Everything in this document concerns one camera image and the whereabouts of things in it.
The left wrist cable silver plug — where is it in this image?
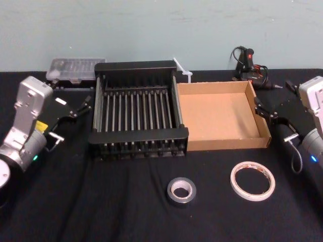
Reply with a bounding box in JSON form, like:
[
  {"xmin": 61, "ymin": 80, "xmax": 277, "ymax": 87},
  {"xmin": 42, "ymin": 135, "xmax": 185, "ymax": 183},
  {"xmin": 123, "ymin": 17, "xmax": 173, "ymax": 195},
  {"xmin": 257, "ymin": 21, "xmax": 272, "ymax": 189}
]
[{"xmin": 46, "ymin": 133, "xmax": 64, "ymax": 153}]

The black rack with steel bars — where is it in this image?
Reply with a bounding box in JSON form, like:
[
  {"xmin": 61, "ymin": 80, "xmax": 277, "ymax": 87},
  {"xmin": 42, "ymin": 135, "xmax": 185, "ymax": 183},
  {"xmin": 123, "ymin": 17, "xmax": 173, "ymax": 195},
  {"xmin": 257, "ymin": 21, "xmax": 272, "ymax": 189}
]
[{"xmin": 87, "ymin": 60, "xmax": 189, "ymax": 162}]

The wrist cable silver plug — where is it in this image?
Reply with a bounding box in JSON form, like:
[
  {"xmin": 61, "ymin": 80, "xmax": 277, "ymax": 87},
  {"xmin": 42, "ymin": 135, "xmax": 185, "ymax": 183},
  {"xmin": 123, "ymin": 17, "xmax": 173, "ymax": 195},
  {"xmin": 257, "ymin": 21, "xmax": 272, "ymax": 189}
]
[
  {"xmin": 46, "ymin": 133, "xmax": 64, "ymax": 153},
  {"xmin": 283, "ymin": 134, "xmax": 304, "ymax": 175}
]

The clear plastic case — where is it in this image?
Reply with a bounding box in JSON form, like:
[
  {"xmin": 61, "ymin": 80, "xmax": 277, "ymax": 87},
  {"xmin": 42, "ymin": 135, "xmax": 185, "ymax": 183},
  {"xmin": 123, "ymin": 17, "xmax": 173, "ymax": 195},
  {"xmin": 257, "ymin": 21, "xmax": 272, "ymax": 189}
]
[{"xmin": 45, "ymin": 57, "xmax": 107, "ymax": 91}]

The shallow brown cardboard tray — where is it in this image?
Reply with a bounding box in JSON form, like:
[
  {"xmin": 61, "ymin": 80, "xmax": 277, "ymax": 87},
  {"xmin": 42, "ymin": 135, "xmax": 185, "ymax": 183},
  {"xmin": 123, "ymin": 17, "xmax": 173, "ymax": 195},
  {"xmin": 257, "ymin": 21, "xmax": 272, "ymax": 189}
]
[{"xmin": 176, "ymin": 80, "xmax": 273, "ymax": 152}]

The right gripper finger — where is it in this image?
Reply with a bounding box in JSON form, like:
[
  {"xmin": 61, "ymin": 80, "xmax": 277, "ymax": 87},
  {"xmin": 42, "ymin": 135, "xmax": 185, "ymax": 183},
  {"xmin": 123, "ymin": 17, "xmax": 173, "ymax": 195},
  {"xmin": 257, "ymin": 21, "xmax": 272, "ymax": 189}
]
[
  {"xmin": 253, "ymin": 96, "xmax": 279, "ymax": 125},
  {"xmin": 286, "ymin": 80, "xmax": 300, "ymax": 96}
]

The roll of white tape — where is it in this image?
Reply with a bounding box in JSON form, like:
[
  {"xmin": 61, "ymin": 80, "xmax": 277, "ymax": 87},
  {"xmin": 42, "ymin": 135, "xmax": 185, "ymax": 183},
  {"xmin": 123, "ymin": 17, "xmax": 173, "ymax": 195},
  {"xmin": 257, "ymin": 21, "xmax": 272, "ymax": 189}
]
[{"xmin": 230, "ymin": 161, "xmax": 276, "ymax": 203}]

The roll of silver tape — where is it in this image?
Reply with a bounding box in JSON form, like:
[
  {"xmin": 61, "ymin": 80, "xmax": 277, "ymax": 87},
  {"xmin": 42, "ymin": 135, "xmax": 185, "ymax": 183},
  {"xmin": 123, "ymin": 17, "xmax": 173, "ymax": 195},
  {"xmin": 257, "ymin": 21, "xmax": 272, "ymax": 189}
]
[{"xmin": 166, "ymin": 176, "xmax": 198, "ymax": 209}]

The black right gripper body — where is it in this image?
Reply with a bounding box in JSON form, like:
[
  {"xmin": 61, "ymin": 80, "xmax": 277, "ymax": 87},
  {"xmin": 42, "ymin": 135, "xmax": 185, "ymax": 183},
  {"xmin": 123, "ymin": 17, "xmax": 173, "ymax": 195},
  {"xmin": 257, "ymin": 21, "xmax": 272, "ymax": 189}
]
[{"xmin": 274, "ymin": 97, "xmax": 316, "ymax": 139}]

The right wrist cable silver plug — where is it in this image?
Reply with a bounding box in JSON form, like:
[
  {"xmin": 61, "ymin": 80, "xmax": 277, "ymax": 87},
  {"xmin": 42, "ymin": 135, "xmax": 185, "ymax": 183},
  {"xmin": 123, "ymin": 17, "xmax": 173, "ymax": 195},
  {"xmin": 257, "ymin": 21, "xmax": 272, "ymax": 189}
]
[{"xmin": 283, "ymin": 134, "xmax": 304, "ymax": 175}]

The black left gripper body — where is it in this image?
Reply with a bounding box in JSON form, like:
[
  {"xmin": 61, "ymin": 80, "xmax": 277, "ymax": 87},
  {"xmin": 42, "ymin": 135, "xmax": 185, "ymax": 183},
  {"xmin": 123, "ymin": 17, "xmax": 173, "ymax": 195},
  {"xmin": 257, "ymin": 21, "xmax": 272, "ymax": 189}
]
[{"xmin": 35, "ymin": 90, "xmax": 77, "ymax": 137}]

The black corded tool red switch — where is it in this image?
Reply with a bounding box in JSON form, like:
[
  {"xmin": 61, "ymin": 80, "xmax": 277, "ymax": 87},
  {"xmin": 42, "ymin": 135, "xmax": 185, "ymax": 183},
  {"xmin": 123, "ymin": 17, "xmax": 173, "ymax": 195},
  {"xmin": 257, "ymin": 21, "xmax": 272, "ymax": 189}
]
[{"xmin": 230, "ymin": 45, "xmax": 283, "ymax": 90}]

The black table cloth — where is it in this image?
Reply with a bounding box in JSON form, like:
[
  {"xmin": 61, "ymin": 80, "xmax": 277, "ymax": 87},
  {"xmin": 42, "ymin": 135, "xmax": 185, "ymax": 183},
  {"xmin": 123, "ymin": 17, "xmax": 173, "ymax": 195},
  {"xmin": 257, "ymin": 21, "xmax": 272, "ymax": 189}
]
[{"xmin": 0, "ymin": 67, "xmax": 323, "ymax": 242}]

